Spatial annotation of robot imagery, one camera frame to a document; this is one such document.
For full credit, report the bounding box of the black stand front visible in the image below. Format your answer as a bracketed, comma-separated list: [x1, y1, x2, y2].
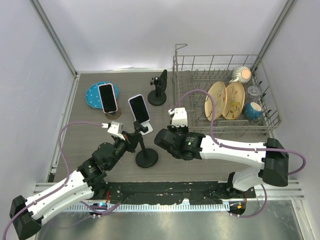
[133, 120, 159, 169]

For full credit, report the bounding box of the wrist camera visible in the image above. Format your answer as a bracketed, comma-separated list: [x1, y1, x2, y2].
[168, 107, 188, 128]
[101, 121, 125, 140]

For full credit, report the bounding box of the metal dish rack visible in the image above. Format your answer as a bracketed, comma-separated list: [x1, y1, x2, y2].
[172, 43, 281, 138]

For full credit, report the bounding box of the lilac case phone on white stand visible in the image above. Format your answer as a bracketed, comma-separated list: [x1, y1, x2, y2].
[128, 94, 150, 124]

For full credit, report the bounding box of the blue dotted plate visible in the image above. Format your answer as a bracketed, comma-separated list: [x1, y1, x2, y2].
[84, 81, 118, 109]

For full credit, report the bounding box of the white cable duct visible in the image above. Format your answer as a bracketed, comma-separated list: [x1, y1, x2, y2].
[69, 202, 230, 212]

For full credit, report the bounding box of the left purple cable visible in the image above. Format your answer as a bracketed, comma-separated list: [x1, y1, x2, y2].
[3, 120, 111, 240]

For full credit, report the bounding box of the yellow bird plate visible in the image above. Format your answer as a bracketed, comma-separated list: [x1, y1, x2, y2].
[222, 82, 245, 120]
[204, 81, 227, 121]

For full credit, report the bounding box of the blue mug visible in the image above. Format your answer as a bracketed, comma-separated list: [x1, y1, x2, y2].
[242, 102, 262, 121]

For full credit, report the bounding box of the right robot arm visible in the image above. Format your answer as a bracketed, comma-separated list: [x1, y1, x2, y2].
[154, 126, 289, 198]

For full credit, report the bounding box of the clear glass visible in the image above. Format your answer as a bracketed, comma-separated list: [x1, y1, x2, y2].
[247, 85, 262, 104]

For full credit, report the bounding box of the left yellow bird plate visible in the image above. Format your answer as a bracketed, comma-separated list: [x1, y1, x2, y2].
[204, 81, 227, 121]

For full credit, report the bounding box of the purple cable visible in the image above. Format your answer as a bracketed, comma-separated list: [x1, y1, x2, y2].
[172, 89, 307, 176]
[3, 120, 111, 240]

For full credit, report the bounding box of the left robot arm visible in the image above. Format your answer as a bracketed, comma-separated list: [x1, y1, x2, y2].
[9, 132, 142, 240]

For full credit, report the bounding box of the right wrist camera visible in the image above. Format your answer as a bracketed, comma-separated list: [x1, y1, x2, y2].
[168, 107, 188, 128]

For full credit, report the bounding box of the black stand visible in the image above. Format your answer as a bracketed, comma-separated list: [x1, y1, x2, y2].
[133, 120, 159, 169]
[147, 76, 167, 106]

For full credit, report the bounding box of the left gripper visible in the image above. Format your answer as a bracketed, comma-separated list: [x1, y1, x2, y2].
[107, 130, 141, 170]

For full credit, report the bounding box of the round wooden phone stand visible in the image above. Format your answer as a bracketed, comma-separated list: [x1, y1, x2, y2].
[104, 107, 122, 120]

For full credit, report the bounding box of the pink case phone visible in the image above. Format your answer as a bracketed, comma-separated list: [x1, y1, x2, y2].
[98, 83, 118, 114]

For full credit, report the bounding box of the right yellow bird plate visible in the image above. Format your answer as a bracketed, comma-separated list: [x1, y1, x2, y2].
[222, 82, 245, 120]

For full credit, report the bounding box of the white folding phone stand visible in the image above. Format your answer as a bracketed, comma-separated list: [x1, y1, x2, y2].
[135, 120, 153, 136]

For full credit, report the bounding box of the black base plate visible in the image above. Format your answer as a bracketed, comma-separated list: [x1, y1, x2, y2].
[101, 181, 256, 205]

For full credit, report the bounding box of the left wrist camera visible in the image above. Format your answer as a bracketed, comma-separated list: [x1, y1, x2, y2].
[101, 121, 125, 140]

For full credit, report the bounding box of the white ribbed cup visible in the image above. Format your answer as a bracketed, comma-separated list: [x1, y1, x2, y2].
[229, 66, 252, 84]

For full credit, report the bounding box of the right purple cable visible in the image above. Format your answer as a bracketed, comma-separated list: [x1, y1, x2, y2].
[172, 89, 307, 176]

